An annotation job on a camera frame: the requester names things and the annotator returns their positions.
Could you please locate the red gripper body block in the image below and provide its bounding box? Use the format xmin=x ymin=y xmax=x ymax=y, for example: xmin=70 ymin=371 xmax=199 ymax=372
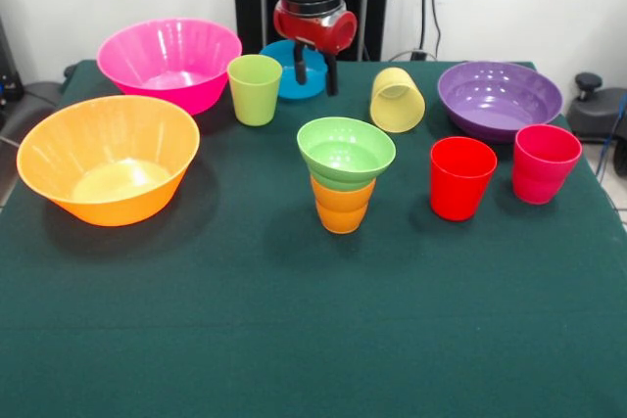
xmin=272 ymin=0 xmax=360 ymax=55

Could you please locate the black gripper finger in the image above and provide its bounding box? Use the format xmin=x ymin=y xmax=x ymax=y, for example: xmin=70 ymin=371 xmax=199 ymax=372
xmin=323 ymin=50 xmax=340 ymax=97
xmin=292 ymin=42 xmax=309 ymax=85

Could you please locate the blue bowl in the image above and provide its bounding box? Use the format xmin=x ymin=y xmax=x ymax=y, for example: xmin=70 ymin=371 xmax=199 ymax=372
xmin=259 ymin=39 xmax=329 ymax=101

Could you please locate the lime green cup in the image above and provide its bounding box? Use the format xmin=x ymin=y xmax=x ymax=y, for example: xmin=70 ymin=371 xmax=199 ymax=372
xmin=226 ymin=53 xmax=284 ymax=127

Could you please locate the yellow cup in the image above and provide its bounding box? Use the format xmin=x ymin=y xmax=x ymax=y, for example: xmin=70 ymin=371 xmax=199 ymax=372
xmin=368 ymin=67 xmax=426 ymax=134

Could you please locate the small green bowl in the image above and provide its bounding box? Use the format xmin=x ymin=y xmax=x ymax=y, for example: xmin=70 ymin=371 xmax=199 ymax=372
xmin=296 ymin=116 xmax=397 ymax=193

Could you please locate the orange cup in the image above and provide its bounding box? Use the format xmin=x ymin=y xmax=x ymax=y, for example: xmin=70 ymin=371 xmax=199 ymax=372
xmin=310 ymin=175 xmax=377 ymax=236

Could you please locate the red cup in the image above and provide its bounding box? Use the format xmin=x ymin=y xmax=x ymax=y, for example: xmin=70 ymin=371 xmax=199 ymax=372
xmin=429 ymin=136 xmax=499 ymax=222

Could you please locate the purple bowl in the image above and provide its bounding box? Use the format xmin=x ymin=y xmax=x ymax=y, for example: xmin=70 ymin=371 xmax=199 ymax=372
xmin=436 ymin=61 xmax=564 ymax=145

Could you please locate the large pink bowl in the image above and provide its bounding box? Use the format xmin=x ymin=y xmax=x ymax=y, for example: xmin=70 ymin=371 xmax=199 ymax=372
xmin=96 ymin=17 xmax=244 ymax=116

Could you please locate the dark green tablecloth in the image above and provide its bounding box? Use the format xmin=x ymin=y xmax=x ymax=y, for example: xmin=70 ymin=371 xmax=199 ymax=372
xmin=0 ymin=59 xmax=627 ymax=418

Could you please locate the magenta cup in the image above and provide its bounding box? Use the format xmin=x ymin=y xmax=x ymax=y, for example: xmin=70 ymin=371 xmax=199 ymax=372
xmin=512 ymin=124 xmax=584 ymax=206

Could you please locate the large orange bowl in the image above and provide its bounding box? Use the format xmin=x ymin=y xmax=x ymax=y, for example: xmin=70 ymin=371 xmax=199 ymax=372
xmin=16 ymin=94 xmax=202 ymax=228

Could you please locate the dark chair base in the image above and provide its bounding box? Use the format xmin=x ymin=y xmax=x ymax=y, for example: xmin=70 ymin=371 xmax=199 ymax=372
xmin=567 ymin=71 xmax=627 ymax=145
xmin=0 ymin=78 xmax=68 ymax=143

